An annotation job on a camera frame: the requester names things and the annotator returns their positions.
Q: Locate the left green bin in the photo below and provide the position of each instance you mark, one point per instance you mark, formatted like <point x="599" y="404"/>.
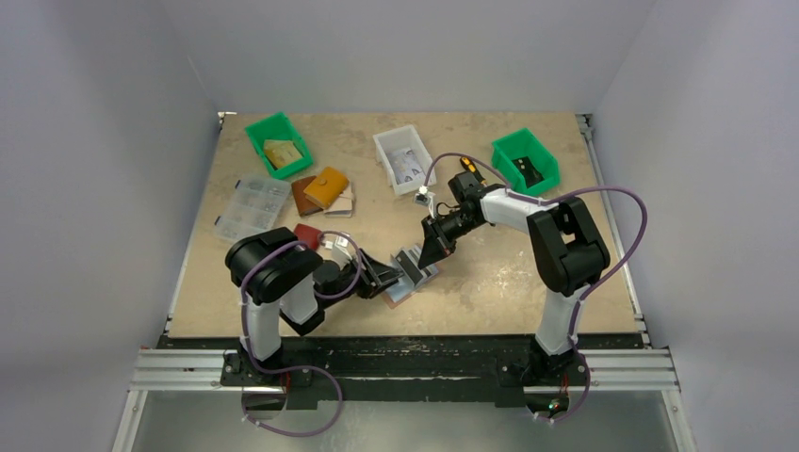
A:
<point x="279" y="126"/>

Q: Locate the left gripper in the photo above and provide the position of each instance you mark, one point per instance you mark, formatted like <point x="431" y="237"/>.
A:
<point x="384" y="274"/>

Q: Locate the right green bin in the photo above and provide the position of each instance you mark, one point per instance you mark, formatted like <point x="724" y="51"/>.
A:
<point x="519" y="144"/>

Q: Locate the cards in green bin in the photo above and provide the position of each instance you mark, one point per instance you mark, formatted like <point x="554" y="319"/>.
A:
<point x="281" y="153"/>

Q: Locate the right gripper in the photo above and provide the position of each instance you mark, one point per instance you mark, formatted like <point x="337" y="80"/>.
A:
<point x="441" y="231"/>

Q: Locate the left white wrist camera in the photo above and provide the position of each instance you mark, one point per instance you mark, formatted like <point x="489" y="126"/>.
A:
<point x="339" y="248"/>

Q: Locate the cards in white bin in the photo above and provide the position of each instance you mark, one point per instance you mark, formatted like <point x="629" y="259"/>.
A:
<point x="405" y="166"/>

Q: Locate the blue card sleeves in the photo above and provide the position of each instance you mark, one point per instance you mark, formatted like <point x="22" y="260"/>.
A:
<point x="406" y="259"/>

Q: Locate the beige card holder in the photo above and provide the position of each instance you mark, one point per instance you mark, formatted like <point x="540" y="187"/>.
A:
<point x="343" y="206"/>

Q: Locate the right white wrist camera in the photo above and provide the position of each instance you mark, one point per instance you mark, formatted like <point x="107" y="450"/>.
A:
<point x="426" y="198"/>

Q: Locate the red card holder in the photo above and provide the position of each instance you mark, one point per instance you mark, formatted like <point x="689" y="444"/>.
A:
<point x="309" y="235"/>

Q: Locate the pink card holder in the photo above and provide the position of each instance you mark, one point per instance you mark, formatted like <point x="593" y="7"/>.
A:
<point x="404" y="288"/>

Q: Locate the green bin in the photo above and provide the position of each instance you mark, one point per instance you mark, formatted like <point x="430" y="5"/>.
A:
<point x="519" y="144"/>
<point x="279" y="126"/>

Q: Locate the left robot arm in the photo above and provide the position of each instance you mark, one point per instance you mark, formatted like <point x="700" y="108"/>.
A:
<point x="283" y="278"/>

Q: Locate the yellow black screwdriver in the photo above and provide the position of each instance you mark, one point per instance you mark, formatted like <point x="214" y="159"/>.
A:
<point x="469" y="165"/>

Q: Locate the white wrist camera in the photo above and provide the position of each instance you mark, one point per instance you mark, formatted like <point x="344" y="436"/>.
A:
<point x="339" y="248"/>
<point x="426" y="198"/>

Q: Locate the aluminium frame rail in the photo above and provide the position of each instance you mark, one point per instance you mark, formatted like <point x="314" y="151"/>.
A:
<point x="201" y="370"/>

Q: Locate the yellow card holder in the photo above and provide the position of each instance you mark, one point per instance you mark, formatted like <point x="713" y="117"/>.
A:
<point x="326" y="187"/>

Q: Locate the white bin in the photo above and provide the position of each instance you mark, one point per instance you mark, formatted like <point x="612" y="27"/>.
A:
<point x="403" y="137"/>

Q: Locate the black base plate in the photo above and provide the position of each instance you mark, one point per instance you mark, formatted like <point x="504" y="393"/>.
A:
<point x="467" y="369"/>

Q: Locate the black item in bin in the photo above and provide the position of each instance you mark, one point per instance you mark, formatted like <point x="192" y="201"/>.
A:
<point x="530" y="174"/>

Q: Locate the brown card holder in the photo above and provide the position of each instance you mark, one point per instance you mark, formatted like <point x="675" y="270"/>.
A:
<point x="305" y="208"/>

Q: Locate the clear compartment organizer box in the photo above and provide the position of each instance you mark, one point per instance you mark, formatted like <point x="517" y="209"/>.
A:
<point x="254" y="207"/>

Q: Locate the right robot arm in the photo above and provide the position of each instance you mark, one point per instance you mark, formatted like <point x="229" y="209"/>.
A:
<point x="569" y="252"/>

